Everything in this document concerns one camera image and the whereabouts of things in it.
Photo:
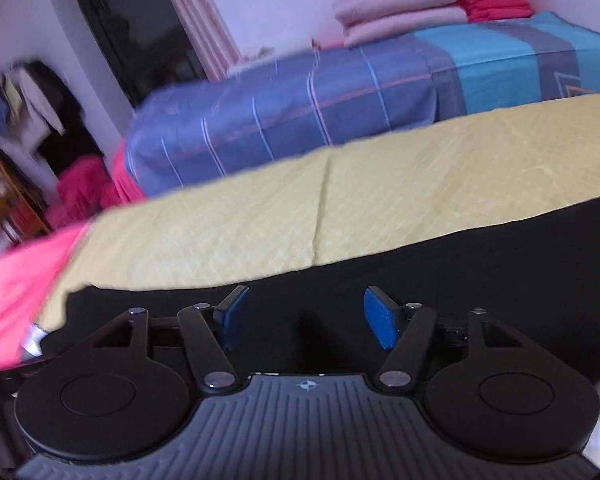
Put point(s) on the dark door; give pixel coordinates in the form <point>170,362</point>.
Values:
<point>130,25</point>

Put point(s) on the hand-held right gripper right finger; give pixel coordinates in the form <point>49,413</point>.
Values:
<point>382,317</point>

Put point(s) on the blue plaid bedding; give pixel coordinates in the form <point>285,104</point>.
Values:
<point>290,110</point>

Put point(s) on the black pants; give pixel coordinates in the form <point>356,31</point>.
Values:
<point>530,270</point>

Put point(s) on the hanging clothes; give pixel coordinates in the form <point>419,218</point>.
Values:
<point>35,105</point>

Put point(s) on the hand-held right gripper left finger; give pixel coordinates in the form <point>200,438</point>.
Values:
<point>232,317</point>

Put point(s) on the wooden furniture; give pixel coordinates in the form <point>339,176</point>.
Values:
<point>5,210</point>

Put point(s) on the pink bed sheet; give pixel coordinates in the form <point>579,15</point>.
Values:
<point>25,280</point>

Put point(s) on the magenta cloth pile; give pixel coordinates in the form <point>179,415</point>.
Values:
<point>82,187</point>

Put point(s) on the pink striped curtain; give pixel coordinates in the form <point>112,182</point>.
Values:
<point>200,15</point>

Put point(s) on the yellow quilted blanket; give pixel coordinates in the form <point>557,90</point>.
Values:
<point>380,200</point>

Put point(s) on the pale pink folded blanket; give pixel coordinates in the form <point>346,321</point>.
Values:
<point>395,0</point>
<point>405,27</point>

